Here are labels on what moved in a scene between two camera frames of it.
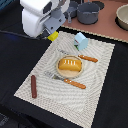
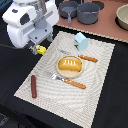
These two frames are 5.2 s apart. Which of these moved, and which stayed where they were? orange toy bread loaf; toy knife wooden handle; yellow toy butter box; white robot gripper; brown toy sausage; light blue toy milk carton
Moved: yellow toy butter box; white robot gripper
Stayed: light blue toy milk carton; toy knife wooden handle; orange toy bread loaf; brown toy sausage
